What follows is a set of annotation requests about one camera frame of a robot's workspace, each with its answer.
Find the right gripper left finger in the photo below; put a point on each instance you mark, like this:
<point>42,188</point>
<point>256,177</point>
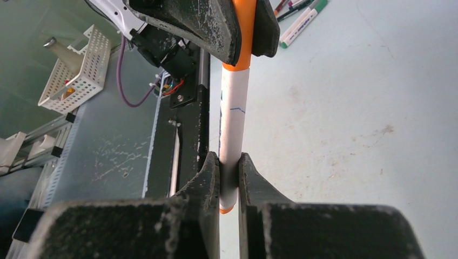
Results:
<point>185,225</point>

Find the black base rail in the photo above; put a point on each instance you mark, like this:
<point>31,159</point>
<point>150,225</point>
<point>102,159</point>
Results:
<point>180,133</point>

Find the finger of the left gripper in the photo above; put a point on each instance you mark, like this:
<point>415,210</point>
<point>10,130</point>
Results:
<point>266,31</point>
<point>211,25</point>

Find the green cap marker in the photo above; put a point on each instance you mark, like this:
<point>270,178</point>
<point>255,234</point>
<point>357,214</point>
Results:
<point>305,18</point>

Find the purple pen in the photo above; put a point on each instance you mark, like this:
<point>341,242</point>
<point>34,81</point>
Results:
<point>294,3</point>

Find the red pen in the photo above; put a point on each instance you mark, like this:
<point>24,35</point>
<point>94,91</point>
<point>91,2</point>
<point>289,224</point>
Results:
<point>279,7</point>

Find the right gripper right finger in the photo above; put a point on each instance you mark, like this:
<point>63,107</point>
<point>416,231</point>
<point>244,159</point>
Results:
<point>273,226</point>

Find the orange cap marker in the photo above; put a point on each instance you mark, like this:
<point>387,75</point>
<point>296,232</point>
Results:
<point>234,86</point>

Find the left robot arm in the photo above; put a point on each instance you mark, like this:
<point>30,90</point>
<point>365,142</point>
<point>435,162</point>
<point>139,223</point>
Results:
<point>156,45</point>

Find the orange pen cap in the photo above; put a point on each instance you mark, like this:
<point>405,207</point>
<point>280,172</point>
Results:
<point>245,10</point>

